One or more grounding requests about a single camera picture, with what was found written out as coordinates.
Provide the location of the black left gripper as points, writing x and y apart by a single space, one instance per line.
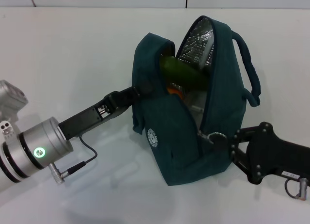
92 116

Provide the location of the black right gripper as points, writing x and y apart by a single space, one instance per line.
271 153

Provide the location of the orange yellow pear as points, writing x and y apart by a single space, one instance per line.
175 93

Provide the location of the green cucumber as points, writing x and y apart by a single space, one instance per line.
181 72

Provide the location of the dark teal insulated lunch bag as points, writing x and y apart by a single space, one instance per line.
225 100

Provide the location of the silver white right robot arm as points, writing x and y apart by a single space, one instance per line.
304 188

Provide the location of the silver black wrist camera box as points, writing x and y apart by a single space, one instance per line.
10 100

